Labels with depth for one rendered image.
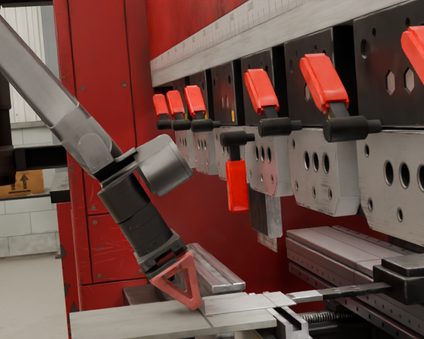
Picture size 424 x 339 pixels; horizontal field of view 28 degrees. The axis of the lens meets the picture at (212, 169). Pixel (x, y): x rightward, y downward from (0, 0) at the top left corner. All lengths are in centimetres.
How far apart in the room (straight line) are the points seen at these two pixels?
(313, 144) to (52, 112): 51
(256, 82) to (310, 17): 10
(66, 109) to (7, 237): 716
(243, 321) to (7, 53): 51
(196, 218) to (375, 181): 140
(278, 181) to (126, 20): 114
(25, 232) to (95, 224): 632
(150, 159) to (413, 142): 61
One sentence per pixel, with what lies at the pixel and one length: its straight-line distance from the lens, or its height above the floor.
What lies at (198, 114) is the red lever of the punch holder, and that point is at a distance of 122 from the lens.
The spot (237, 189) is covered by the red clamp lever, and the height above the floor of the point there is 118.
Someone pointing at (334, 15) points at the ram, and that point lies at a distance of 73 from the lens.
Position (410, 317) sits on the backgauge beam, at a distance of 134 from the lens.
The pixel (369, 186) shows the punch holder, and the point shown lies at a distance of 66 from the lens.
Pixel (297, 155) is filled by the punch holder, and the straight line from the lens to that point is 84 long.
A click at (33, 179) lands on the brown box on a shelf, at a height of 106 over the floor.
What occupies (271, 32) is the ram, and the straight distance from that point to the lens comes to 92.
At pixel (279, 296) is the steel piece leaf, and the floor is 100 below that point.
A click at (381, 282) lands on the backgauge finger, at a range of 128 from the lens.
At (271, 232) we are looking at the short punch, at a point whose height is 111.
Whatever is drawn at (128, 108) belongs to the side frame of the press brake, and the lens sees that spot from 200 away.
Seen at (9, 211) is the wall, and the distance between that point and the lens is 830.
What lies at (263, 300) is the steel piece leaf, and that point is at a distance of 122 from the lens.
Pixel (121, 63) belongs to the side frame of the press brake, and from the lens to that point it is 200.
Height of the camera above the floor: 128
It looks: 4 degrees down
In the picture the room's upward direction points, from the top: 4 degrees counter-clockwise
